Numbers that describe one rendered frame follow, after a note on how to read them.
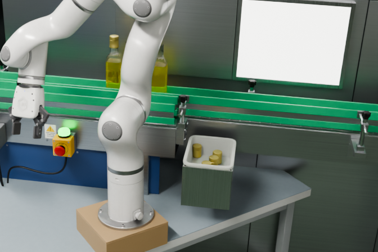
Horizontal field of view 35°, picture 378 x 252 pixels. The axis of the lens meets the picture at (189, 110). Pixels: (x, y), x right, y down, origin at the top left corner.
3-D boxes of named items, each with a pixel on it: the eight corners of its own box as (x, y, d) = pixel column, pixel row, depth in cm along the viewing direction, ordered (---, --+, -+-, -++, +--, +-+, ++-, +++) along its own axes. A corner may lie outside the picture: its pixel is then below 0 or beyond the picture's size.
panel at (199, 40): (341, 86, 235) (355, 1, 221) (342, 89, 233) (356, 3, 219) (117, 67, 244) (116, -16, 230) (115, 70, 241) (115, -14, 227)
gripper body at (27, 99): (10, 80, 190) (7, 115, 190) (34, 83, 185) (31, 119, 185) (27, 81, 196) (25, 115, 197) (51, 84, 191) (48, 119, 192)
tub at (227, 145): (234, 159, 225) (237, 138, 221) (231, 190, 204) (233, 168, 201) (189, 154, 226) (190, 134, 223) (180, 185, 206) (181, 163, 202)
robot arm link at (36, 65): (28, 76, 184) (50, 77, 191) (32, 32, 183) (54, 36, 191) (10, 73, 188) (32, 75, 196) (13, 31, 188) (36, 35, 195)
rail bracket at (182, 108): (189, 115, 227) (190, 84, 222) (183, 134, 212) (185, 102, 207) (181, 114, 228) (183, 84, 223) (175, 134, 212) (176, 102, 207)
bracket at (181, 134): (188, 134, 229) (189, 117, 226) (185, 145, 220) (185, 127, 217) (179, 133, 229) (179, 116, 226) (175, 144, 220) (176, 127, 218)
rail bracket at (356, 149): (359, 154, 225) (369, 100, 216) (365, 178, 210) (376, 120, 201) (346, 153, 226) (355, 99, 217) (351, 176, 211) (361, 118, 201)
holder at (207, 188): (233, 171, 233) (236, 135, 226) (229, 210, 208) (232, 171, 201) (189, 166, 234) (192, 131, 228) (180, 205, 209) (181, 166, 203)
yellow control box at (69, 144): (76, 149, 227) (76, 132, 224) (71, 159, 220) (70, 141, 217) (58, 148, 227) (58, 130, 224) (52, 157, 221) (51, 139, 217)
